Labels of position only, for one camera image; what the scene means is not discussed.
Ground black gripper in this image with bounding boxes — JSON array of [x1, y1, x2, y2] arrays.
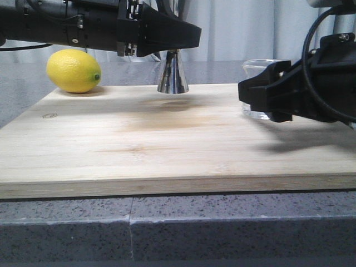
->
[[116, 0, 201, 57], [238, 32, 356, 125]]

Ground clear glass beaker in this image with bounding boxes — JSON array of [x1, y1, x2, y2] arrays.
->
[[241, 58, 290, 121]]

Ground steel double jigger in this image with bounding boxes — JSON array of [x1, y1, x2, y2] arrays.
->
[[157, 50, 189, 95]]

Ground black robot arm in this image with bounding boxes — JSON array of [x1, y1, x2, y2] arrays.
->
[[1, 1, 201, 57]]

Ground grey curtain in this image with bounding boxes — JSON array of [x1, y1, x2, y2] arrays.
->
[[0, 0, 356, 64]]

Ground yellow lemon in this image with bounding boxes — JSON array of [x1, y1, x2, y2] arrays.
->
[[46, 49, 101, 93]]

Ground wooden cutting board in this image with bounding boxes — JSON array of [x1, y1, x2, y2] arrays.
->
[[1, 84, 355, 199]]

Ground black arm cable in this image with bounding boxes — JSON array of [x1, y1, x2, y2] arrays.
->
[[302, 6, 356, 122], [0, 43, 53, 52]]

